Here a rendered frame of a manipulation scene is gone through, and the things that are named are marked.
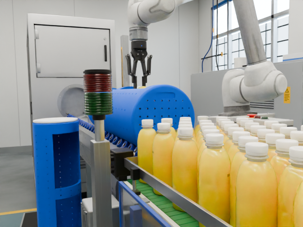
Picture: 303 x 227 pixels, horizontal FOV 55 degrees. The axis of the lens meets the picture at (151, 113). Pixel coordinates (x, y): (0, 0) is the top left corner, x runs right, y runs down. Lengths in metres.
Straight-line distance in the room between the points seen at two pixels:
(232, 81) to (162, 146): 0.99
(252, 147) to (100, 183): 0.34
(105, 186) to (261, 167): 0.34
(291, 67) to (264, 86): 1.21
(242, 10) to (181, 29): 5.39
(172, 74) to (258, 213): 6.32
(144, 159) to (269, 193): 0.52
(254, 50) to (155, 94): 0.70
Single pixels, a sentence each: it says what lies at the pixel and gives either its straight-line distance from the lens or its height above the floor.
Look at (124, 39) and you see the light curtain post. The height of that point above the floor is 1.66.
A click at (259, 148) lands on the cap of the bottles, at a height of 1.11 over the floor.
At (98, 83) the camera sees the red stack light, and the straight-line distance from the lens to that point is 0.64.
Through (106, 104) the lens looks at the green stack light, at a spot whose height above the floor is 1.18.
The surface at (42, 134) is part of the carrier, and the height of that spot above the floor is 0.96.
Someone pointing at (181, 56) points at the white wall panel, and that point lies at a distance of 6.92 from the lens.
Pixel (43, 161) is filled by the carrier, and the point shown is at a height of 0.79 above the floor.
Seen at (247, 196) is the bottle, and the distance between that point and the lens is 0.55.
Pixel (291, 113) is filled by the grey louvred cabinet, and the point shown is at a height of 0.99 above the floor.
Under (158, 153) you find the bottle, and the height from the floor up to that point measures 1.03.
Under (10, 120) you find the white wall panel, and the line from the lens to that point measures 6.40.
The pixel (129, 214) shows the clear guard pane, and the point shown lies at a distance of 0.83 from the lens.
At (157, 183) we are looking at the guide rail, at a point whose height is 0.97.
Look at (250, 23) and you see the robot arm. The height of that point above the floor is 1.55.
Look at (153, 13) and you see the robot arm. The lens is 1.30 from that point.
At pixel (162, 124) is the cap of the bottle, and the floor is 1.11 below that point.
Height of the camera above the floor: 1.21
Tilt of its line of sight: 5 degrees down
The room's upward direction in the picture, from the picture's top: 1 degrees counter-clockwise
